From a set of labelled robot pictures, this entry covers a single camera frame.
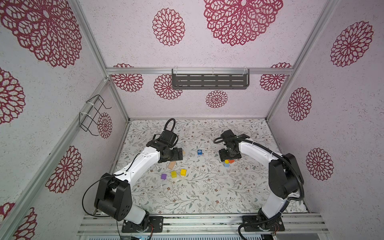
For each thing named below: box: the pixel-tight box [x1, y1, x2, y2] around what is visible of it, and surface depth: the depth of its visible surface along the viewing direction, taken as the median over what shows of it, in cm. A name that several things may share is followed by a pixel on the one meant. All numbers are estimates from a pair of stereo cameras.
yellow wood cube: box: [180, 169, 187, 177], surface depth 92 cm
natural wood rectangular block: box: [168, 161, 176, 170], surface depth 96 cm
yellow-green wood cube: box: [171, 171, 178, 179], surface depth 92 cm
